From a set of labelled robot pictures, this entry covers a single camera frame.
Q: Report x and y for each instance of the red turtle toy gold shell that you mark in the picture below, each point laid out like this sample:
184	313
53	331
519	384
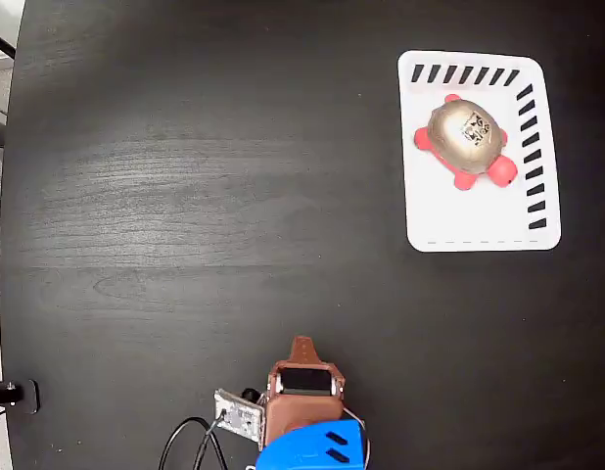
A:
466	139

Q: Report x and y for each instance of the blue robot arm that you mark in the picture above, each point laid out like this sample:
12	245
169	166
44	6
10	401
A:
307	448

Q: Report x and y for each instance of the white rectangular tray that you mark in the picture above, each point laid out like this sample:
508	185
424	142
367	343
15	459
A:
459	215

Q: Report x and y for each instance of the black table clamp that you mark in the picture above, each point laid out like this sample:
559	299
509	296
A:
31	395

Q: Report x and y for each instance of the black bar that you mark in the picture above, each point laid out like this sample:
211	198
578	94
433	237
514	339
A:
1	43

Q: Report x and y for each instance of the bare circuit board camera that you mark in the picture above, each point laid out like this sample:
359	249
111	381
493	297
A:
239	418

